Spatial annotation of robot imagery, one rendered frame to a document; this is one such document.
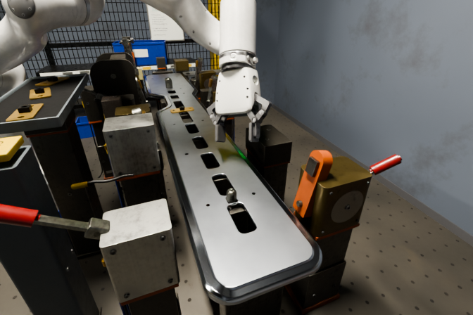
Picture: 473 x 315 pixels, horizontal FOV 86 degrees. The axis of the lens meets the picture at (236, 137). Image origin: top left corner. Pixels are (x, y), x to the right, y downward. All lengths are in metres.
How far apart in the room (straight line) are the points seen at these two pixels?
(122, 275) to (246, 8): 0.54
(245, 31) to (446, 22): 1.66
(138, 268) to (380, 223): 0.78
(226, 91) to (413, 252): 0.71
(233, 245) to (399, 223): 0.71
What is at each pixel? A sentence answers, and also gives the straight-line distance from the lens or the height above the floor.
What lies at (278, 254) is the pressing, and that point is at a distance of 0.42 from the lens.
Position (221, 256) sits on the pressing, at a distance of 0.41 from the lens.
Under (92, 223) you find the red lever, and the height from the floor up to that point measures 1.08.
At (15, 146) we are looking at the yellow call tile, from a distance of 0.47.
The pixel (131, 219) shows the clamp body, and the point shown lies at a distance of 0.41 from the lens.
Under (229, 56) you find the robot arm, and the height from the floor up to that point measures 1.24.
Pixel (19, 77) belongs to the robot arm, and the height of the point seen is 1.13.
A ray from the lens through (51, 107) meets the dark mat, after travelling 0.60.
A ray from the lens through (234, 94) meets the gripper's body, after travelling 0.56.
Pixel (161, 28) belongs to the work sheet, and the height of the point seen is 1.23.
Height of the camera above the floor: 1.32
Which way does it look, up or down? 26 degrees down
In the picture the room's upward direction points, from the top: straight up
